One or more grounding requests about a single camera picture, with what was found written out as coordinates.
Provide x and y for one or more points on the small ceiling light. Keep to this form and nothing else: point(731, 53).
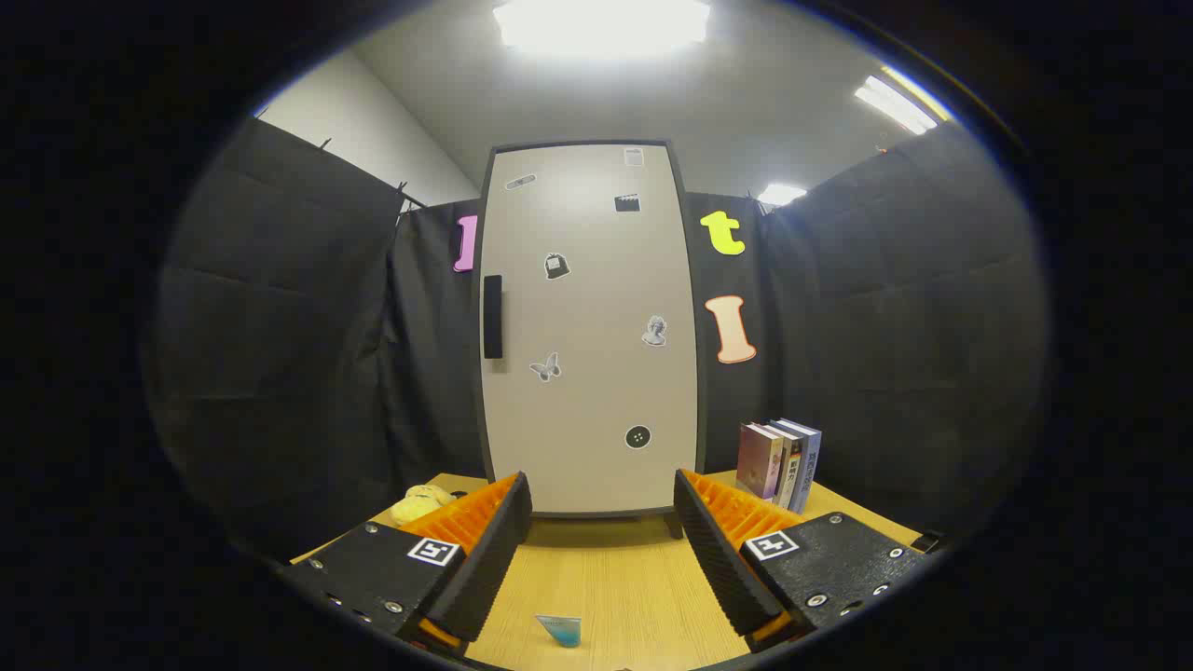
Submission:
point(781, 194)

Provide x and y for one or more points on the long ceiling light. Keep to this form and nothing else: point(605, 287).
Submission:
point(895, 104)

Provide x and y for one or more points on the black backdrop cloth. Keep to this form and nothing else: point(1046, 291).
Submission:
point(280, 326)

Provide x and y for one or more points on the yellow plush toy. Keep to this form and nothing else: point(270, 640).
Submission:
point(415, 508)

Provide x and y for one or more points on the blue and white tube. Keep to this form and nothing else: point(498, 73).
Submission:
point(562, 632)

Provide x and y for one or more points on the black table clamp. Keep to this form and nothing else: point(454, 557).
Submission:
point(927, 540)

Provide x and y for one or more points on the large ceiling light panel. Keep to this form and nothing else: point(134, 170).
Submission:
point(601, 23)

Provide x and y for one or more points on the dark grey cabinet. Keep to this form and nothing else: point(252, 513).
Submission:
point(702, 391)

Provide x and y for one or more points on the white spine book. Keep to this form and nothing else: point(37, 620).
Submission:
point(788, 471)

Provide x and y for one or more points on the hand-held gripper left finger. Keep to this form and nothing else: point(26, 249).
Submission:
point(489, 568)

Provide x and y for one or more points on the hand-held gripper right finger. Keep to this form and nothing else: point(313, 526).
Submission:
point(718, 559)

